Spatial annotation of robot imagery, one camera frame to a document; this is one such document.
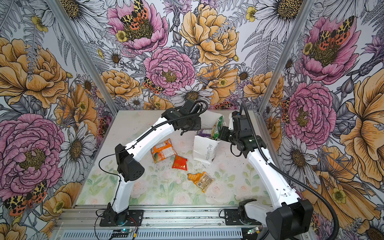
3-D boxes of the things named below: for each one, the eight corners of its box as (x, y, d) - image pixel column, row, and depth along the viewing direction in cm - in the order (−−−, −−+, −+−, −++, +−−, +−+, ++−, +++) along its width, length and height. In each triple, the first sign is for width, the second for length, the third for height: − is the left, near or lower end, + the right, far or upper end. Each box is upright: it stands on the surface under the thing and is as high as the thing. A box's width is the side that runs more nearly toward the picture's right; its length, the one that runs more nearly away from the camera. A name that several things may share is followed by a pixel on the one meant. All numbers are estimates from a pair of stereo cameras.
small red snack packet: (172, 167, 93) (171, 166, 92) (175, 156, 98) (175, 155, 96) (187, 170, 92) (186, 169, 90) (189, 159, 97) (189, 157, 95)
